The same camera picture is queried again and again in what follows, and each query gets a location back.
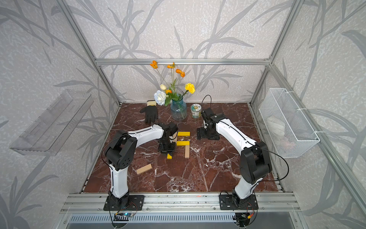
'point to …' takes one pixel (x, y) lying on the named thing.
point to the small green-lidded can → (195, 109)
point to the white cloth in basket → (276, 130)
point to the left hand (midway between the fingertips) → (172, 155)
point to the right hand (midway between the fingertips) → (204, 136)
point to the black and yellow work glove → (151, 111)
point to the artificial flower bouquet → (166, 95)
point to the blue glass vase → (178, 111)
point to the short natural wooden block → (175, 136)
